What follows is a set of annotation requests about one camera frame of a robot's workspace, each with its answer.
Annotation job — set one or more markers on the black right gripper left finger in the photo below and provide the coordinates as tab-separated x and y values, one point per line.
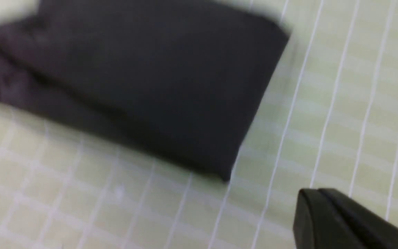
318	225

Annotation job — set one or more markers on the dark gray long-sleeve top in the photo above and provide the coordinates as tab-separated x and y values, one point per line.
181	79

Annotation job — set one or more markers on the light green checkered tablecloth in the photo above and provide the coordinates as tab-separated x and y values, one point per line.
328	119

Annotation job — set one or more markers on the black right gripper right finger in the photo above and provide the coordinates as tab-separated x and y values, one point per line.
372	230

